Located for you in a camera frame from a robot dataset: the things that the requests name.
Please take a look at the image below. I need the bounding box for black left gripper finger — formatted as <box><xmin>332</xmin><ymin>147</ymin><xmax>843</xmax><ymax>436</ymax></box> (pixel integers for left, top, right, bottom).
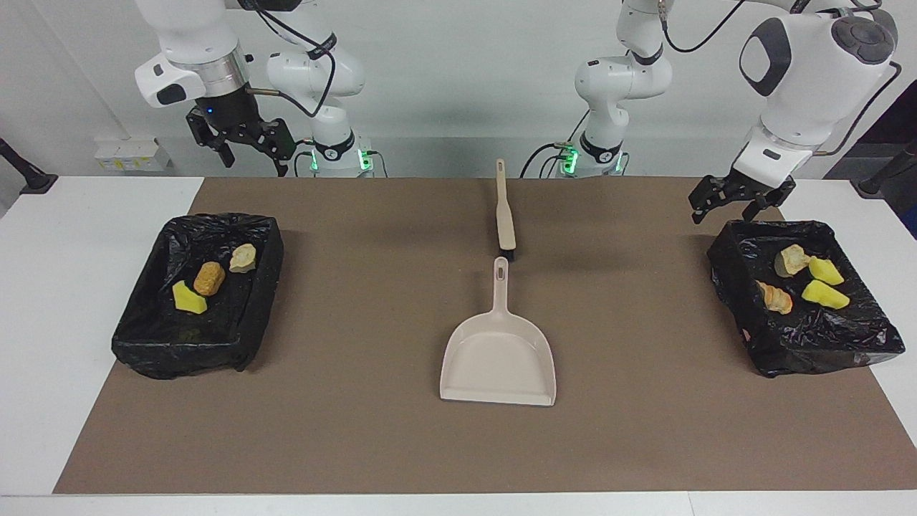
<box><xmin>688</xmin><ymin>173</ymin><xmax>733</xmax><ymax>225</ymax></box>
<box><xmin>741</xmin><ymin>192</ymin><xmax>779</xmax><ymax>223</ymax></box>

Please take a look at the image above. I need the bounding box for pale beige foam chunk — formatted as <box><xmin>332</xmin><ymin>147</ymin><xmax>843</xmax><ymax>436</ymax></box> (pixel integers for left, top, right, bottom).
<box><xmin>774</xmin><ymin>244</ymin><xmax>811</xmax><ymax>278</ymax></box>
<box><xmin>757</xmin><ymin>280</ymin><xmax>794</xmax><ymax>315</ymax></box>

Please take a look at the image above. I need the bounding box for green and yellow sponge scrap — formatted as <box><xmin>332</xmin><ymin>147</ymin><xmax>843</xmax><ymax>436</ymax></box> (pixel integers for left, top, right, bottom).
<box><xmin>808</xmin><ymin>256</ymin><xmax>845</xmax><ymax>286</ymax></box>

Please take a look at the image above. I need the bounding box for plain yellow sponge piece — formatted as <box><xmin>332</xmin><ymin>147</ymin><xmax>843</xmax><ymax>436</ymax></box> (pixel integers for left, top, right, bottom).
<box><xmin>802</xmin><ymin>279</ymin><xmax>851</xmax><ymax>310</ymax></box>

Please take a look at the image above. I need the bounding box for brown bread roll toy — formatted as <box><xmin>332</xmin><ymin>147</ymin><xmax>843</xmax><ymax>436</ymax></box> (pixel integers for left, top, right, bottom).
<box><xmin>193</xmin><ymin>262</ymin><xmax>227</xmax><ymax>297</ymax></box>

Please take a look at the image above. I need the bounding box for yellow sponge with green edge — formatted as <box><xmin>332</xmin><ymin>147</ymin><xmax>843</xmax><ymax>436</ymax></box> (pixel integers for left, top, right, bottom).
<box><xmin>172</xmin><ymin>280</ymin><xmax>208</xmax><ymax>315</ymax></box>

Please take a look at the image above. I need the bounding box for beige brush with black bristles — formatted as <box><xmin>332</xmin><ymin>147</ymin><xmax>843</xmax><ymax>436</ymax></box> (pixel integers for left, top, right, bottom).
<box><xmin>496</xmin><ymin>158</ymin><xmax>517</xmax><ymax>253</ymax></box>

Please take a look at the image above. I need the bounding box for beige plastic dustpan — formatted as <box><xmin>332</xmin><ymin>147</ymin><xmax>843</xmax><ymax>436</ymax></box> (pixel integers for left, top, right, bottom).
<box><xmin>439</xmin><ymin>257</ymin><xmax>557</xmax><ymax>408</ymax></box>

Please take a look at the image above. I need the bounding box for black bag lined bin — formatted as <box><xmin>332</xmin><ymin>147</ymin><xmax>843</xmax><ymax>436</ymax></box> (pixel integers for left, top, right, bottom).
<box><xmin>111</xmin><ymin>213</ymin><xmax>285</xmax><ymax>381</ymax></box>
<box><xmin>707</xmin><ymin>219</ymin><xmax>906</xmax><ymax>378</ymax></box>

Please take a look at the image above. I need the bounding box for black stand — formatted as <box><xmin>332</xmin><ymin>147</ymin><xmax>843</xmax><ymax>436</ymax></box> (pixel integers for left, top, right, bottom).
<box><xmin>0</xmin><ymin>138</ymin><xmax>59</xmax><ymax>196</ymax></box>
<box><xmin>858</xmin><ymin>147</ymin><xmax>917</xmax><ymax>198</ymax></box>

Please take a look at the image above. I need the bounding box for brown paper table mat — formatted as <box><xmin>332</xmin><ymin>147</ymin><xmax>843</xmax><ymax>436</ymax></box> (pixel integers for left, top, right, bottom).
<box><xmin>54</xmin><ymin>177</ymin><xmax>917</xmax><ymax>495</ymax></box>

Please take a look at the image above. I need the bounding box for black right base cable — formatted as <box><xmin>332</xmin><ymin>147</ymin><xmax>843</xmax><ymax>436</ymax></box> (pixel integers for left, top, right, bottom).
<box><xmin>277</xmin><ymin>139</ymin><xmax>388</xmax><ymax>178</ymax></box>

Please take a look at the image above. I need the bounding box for black base cable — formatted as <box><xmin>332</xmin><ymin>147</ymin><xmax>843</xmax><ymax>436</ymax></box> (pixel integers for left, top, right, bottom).
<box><xmin>521</xmin><ymin>141</ymin><xmax>575</xmax><ymax>178</ymax></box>
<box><xmin>277</xmin><ymin>139</ymin><xmax>388</xmax><ymax>178</ymax></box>

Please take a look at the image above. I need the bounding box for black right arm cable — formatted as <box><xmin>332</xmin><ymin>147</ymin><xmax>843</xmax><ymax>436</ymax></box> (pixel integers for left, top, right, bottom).
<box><xmin>244</xmin><ymin>0</ymin><xmax>337</xmax><ymax>120</ymax></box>

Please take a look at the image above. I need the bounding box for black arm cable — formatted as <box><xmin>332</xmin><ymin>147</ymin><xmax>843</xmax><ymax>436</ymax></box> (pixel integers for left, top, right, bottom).
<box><xmin>244</xmin><ymin>0</ymin><xmax>337</xmax><ymax>120</ymax></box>
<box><xmin>656</xmin><ymin>0</ymin><xmax>903</xmax><ymax>157</ymax></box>

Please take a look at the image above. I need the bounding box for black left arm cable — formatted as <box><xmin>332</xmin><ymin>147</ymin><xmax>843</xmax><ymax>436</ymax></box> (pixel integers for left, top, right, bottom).
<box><xmin>656</xmin><ymin>0</ymin><xmax>903</xmax><ymax>157</ymax></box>

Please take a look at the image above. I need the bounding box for black left base cable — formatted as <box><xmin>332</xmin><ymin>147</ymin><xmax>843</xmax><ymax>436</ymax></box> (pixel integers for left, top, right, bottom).
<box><xmin>521</xmin><ymin>141</ymin><xmax>575</xmax><ymax>178</ymax></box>

